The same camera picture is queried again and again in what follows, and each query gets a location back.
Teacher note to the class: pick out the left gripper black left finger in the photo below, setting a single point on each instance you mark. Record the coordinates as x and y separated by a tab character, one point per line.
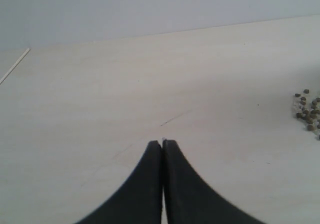
139	199

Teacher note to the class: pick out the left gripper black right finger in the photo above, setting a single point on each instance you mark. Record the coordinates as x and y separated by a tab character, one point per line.
189	199

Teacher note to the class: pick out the pile of brown beans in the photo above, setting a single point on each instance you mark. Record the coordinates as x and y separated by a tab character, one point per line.
305	109

